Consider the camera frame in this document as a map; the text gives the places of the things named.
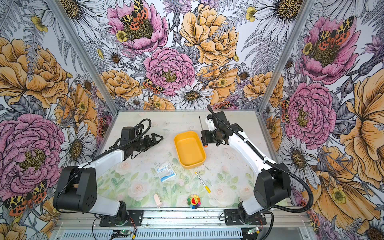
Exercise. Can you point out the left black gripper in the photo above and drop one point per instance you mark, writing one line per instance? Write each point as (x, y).
(150, 143)

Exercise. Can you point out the aluminium front rail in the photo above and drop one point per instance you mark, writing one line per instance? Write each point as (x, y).
(178, 218)

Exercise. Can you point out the yellow plastic bin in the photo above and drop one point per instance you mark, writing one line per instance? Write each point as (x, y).
(190, 150)

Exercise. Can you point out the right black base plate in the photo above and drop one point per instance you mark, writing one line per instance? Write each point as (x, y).
(236, 217)

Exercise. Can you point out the black orange screwdriver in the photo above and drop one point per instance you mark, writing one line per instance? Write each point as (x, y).
(203, 135)

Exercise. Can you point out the rainbow flower toy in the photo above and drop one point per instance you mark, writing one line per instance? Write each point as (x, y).
(194, 201)

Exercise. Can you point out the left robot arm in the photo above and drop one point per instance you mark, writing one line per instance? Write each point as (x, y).
(77, 190)

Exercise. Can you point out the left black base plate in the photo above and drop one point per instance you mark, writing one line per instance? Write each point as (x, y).
(129, 218)

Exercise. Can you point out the small right circuit board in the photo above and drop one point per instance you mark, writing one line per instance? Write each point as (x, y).
(254, 230)

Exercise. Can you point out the pink eraser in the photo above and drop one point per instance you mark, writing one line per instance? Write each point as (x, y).
(158, 201)

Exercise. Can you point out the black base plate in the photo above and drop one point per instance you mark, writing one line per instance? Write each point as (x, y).
(129, 218)
(236, 217)

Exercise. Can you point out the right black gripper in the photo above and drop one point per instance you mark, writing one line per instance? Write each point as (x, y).
(206, 135)

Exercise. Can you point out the white blue packet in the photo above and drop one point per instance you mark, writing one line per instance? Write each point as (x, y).
(165, 171)

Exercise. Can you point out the green circuit board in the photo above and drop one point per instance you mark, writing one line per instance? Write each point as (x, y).
(122, 234)

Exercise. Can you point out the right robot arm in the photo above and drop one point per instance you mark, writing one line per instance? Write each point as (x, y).
(272, 185)

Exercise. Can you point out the yellow small screwdriver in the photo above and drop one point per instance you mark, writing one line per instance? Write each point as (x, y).
(203, 183)

